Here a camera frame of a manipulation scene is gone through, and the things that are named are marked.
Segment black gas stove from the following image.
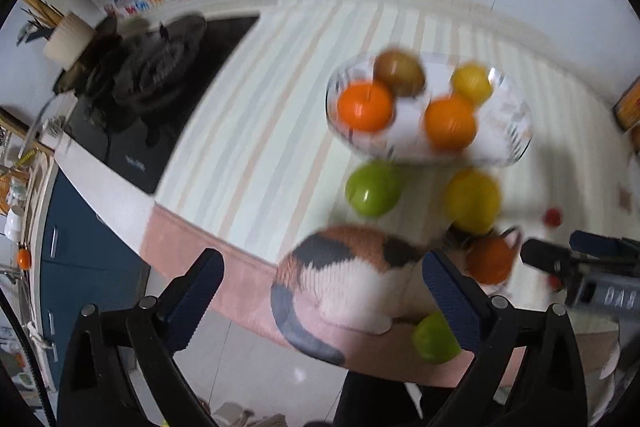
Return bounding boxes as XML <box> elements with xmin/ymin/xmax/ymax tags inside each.
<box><xmin>54</xmin><ymin>11</ymin><xmax>262</xmax><ymax>196</ymax></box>

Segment person's dark trousers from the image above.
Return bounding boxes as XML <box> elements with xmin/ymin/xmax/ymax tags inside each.
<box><xmin>331</xmin><ymin>369</ymin><xmax>503</xmax><ymax>427</ymax></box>

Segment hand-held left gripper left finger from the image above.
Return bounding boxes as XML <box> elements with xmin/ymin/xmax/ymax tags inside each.
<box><xmin>57</xmin><ymin>248</ymin><xmax>226</xmax><ymax>427</ymax></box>

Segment small yellow lemon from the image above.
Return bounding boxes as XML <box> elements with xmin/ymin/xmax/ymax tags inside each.
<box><xmin>450</xmin><ymin>63</ymin><xmax>495</xmax><ymax>106</ymax></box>

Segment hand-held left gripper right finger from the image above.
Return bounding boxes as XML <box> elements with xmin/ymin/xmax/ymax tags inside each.
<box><xmin>421</xmin><ymin>249</ymin><xmax>589</xmax><ymax>427</ymax></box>

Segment orange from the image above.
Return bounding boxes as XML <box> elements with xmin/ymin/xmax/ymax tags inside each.
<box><xmin>423</xmin><ymin>95</ymin><xmax>478</xmax><ymax>152</ymax></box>
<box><xmin>337</xmin><ymin>80</ymin><xmax>396</xmax><ymax>132</ymax></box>
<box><xmin>466</xmin><ymin>237</ymin><xmax>517</xmax><ymax>286</ymax></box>

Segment calico cat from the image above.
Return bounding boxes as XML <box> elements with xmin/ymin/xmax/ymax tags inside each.
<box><xmin>270</xmin><ymin>224</ymin><xmax>524</xmax><ymax>365</ymax></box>

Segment large yellow lemon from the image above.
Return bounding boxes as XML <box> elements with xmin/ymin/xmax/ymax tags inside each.
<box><xmin>444</xmin><ymin>170</ymin><xmax>502</xmax><ymax>235</ymax></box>

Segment white cup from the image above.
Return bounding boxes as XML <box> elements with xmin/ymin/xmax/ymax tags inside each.
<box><xmin>4</xmin><ymin>206</ymin><xmax>26</xmax><ymax>242</ymax></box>

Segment striped tablecloth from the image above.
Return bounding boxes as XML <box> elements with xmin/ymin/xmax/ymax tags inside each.
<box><xmin>140</xmin><ymin>0</ymin><xmax>640</xmax><ymax>390</ymax></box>

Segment blue cabinet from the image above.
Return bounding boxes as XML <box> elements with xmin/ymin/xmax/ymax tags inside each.
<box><xmin>29</xmin><ymin>167</ymin><xmax>151</xmax><ymax>390</ymax></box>

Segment brown kiwi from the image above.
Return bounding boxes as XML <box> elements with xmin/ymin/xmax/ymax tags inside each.
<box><xmin>373</xmin><ymin>49</ymin><xmax>427</xmax><ymax>98</ymax></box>

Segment cream utensil holder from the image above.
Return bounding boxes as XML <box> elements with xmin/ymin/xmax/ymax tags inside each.
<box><xmin>43</xmin><ymin>12</ymin><xmax>97</xmax><ymax>68</ymax></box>

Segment green apple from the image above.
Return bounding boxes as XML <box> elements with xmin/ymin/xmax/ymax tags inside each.
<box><xmin>412</xmin><ymin>311</ymin><xmax>463</xmax><ymax>364</ymax></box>
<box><xmin>344</xmin><ymin>160</ymin><xmax>402</xmax><ymax>219</ymax></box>

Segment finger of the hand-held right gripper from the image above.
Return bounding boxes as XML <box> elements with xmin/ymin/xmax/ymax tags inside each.
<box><xmin>520</xmin><ymin>238</ymin><xmax>590</xmax><ymax>280</ymax></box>
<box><xmin>570</xmin><ymin>230</ymin><xmax>640</xmax><ymax>261</ymax></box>

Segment clear glass bowl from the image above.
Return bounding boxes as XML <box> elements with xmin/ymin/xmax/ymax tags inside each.
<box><xmin>325</xmin><ymin>52</ymin><xmax>534</xmax><ymax>168</ymax></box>

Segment orange box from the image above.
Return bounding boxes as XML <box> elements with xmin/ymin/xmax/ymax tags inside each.
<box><xmin>613</xmin><ymin>78</ymin><xmax>640</xmax><ymax>134</ymax></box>

